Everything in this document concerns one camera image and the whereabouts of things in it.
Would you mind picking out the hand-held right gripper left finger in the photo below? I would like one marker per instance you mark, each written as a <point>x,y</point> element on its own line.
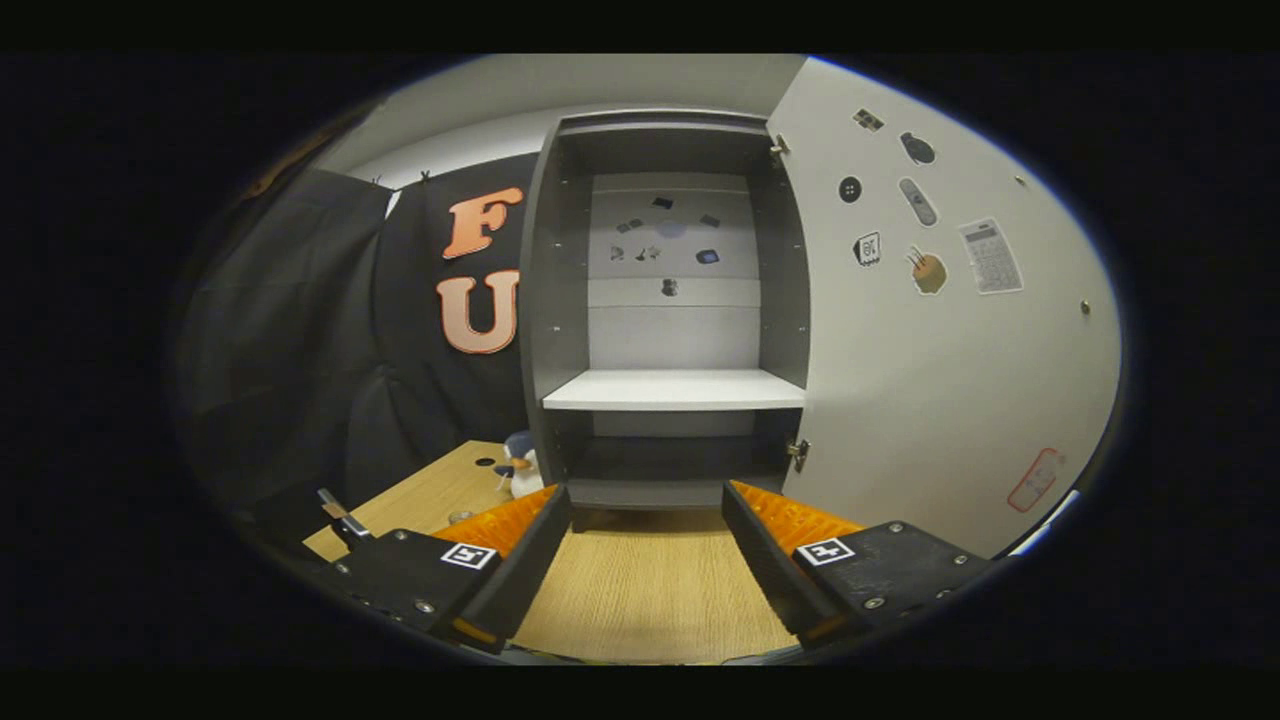
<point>520,565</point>

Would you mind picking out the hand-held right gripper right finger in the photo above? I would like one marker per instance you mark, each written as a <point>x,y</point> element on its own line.
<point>765,560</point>

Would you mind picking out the white cabinet door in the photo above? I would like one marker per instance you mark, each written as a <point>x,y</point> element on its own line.
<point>930,400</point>

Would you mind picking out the metal door hinge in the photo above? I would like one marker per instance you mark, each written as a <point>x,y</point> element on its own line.
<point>778,148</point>
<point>797,455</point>

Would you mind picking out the white cabinet shelf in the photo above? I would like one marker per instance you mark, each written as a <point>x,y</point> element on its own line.
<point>675,390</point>

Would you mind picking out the grey cabinet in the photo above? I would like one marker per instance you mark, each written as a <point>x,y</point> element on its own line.
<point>555,300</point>

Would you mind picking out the penguin plush toy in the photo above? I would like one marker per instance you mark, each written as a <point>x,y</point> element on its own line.
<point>518,468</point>

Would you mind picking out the black backdrop cloth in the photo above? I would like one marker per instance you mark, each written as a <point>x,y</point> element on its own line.
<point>290,330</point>

